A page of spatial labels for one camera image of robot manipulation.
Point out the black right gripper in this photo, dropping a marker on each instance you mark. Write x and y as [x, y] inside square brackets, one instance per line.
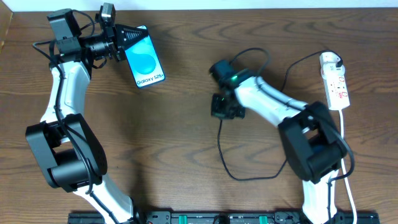
[226, 109]

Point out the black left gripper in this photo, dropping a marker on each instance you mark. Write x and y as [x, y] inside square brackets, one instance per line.
[115, 45]

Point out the blue Galaxy smartphone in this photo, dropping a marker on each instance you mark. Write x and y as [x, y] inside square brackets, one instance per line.
[144, 63]

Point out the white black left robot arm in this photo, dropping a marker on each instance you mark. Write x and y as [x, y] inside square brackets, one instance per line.
[67, 151]

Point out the white USB charger plug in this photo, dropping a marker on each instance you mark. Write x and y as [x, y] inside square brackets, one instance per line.
[329, 69]

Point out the white power strip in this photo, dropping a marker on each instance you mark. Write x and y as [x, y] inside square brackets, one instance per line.
[335, 88]

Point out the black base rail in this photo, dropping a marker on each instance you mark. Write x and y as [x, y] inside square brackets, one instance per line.
[281, 217]

